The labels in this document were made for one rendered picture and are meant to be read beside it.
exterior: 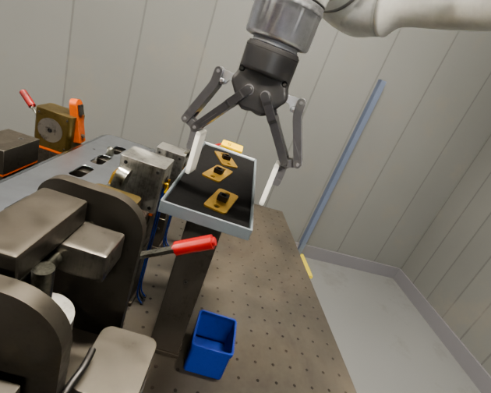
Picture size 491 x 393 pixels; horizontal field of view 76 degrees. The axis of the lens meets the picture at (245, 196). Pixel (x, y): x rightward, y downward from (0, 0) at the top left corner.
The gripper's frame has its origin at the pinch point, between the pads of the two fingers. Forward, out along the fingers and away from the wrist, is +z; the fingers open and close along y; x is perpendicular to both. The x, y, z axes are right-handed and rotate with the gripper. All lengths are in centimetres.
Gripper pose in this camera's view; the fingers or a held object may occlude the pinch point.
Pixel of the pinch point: (228, 178)
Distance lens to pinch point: 50.1
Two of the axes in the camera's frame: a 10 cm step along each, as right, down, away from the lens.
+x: -2.3, 3.2, -9.2
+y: -9.2, -3.9, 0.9
